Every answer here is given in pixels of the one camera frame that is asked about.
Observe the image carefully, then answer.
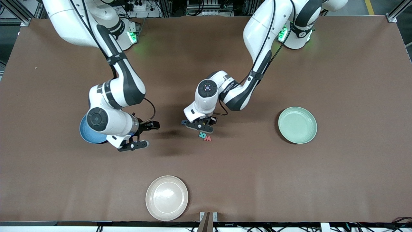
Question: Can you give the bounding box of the blue plate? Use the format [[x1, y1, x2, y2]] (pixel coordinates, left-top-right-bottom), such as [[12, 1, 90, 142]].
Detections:
[[80, 114, 108, 144]]

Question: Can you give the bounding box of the beige plate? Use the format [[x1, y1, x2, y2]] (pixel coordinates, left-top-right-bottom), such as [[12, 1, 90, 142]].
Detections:
[[145, 175, 189, 221]]

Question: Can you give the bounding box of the light green plate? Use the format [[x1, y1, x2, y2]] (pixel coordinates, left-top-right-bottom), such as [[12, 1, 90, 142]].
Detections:
[[278, 107, 318, 144]]

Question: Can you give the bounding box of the black equipment rack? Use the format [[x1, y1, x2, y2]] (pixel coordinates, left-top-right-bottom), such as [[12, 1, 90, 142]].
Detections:
[[185, 0, 234, 16]]

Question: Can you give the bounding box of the white power strip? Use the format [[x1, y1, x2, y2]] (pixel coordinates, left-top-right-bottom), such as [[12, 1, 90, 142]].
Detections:
[[127, 2, 152, 12]]

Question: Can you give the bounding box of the brown table cover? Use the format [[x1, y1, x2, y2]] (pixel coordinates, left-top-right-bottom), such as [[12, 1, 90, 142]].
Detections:
[[0, 15, 412, 223]]

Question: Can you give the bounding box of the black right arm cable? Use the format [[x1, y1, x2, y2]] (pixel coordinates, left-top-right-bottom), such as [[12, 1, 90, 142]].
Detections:
[[69, 0, 156, 123]]

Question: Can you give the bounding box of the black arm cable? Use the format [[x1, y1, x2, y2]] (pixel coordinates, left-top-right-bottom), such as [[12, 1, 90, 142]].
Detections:
[[212, 0, 298, 116], [69, 0, 156, 123]]

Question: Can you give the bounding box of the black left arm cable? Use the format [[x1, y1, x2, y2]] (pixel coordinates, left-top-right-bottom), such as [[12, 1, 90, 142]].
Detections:
[[212, 0, 298, 116]]

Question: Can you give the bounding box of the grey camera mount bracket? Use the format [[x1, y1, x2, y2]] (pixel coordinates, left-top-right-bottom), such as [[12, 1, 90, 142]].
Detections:
[[200, 212, 218, 232]]

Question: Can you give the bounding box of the white table edge rail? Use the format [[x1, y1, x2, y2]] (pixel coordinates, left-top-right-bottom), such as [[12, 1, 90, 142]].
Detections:
[[0, 221, 412, 232]]

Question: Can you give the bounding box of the aluminium frame profile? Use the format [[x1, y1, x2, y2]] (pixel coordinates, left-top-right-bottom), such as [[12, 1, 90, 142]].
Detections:
[[0, 0, 44, 27], [386, 0, 412, 23]]

